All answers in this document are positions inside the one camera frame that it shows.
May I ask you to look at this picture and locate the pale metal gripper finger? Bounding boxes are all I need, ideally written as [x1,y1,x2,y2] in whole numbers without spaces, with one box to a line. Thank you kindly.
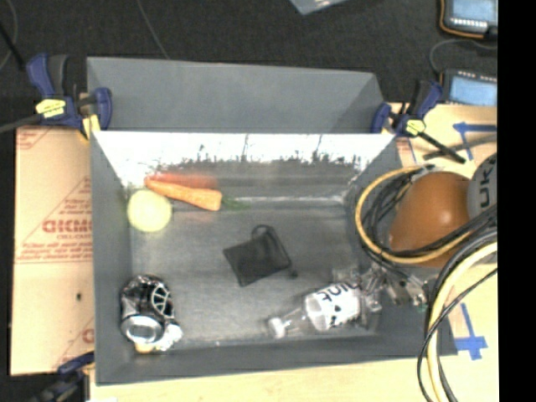
[358,285,384,314]
[332,267,379,287]

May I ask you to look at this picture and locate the orange toy carrot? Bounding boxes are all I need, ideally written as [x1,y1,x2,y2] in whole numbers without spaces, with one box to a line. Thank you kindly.
[144,178,250,212]

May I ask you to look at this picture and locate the black cloth pouch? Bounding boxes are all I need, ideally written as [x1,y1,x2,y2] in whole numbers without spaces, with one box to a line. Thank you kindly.
[222,224,299,288]

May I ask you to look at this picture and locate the clear plastic bottle, white label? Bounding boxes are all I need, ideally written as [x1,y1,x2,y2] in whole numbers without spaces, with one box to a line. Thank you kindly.
[266,281,378,339]

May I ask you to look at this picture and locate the crushed black and white can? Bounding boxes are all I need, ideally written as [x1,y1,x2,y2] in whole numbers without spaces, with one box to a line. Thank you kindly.
[119,274,184,353]

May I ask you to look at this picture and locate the yellow-green ball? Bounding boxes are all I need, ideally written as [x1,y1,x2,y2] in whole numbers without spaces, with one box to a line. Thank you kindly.
[126,188,173,233]

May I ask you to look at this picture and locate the grey metal bin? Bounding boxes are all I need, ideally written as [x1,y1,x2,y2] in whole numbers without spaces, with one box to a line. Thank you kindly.
[85,55,457,385]

